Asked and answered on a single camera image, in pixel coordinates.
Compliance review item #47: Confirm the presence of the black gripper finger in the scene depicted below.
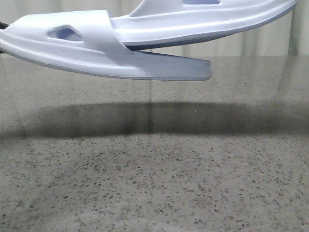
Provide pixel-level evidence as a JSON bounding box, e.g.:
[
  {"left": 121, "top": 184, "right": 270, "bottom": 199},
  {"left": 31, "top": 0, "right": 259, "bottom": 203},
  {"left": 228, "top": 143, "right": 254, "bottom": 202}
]
[{"left": 0, "top": 22, "right": 10, "bottom": 54}]

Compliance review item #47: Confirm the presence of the light blue slipper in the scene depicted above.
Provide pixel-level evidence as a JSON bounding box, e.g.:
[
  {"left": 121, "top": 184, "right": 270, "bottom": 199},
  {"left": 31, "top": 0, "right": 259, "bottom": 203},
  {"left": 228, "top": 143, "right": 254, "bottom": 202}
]
[
  {"left": 111, "top": 0, "right": 297, "bottom": 50},
  {"left": 0, "top": 10, "right": 212, "bottom": 81}
]

